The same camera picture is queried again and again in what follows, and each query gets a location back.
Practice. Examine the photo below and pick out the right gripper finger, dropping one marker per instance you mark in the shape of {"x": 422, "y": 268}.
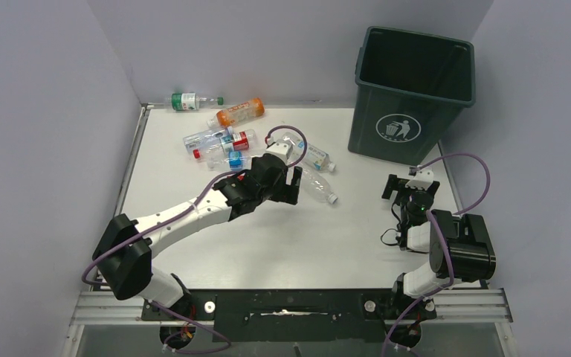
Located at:
{"x": 432, "y": 189}
{"x": 390, "y": 187}

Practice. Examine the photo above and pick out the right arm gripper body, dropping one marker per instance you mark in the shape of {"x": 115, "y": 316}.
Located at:
{"x": 404, "y": 196}

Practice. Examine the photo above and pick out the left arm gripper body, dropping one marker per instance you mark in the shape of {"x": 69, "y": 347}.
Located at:
{"x": 276, "y": 193}

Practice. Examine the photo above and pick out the crushed clear unlabelled bottle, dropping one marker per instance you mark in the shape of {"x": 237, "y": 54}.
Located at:
{"x": 317, "y": 187}

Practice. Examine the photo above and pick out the clear bottle blue white label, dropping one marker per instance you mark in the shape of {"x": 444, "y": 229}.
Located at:
{"x": 232, "y": 161}

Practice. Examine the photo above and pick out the clear bottle blue stripe label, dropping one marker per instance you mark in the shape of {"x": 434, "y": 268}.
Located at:
{"x": 314, "y": 157}

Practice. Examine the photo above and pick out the bottle red blue label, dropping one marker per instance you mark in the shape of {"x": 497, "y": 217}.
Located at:
{"x": 238, "y": 141}

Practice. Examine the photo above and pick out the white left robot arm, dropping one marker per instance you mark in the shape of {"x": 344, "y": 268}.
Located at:
{"x": 126, "y": 250}

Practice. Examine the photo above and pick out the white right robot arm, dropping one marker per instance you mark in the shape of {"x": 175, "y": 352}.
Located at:
{"x": 458, "y": 245}

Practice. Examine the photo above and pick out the dark green trash bin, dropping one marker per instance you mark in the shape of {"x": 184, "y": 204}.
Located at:
{"x": 411, "y": 87}

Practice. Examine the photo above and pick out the clear bottle blue cap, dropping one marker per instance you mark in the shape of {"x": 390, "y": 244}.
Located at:
{"x": 199, "y": 139}

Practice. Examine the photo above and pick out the orange drink bottle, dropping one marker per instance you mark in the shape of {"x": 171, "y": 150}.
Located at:
{"x": 237, "y": 114}

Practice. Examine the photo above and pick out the clear bottle green cap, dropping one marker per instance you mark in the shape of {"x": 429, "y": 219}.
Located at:
{"x": 191, "y": 101}

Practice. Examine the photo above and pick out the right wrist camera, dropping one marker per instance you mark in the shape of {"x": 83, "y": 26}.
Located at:
{"x": 420, "y": 178}

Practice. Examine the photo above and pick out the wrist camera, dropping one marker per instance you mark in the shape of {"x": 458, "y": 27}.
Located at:
{"x": 281, "y": 150}
{"x": 420, "y": 178}

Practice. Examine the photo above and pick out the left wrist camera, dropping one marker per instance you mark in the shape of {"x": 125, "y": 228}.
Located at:
{"x": 281, "y": 150}

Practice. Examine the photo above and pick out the aluminium table frame rail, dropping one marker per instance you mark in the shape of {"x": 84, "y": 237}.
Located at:
{"x": 456, "y": 306}

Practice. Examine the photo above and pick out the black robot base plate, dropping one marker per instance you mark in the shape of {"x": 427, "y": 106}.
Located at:
{"x": 308, "y": 315}

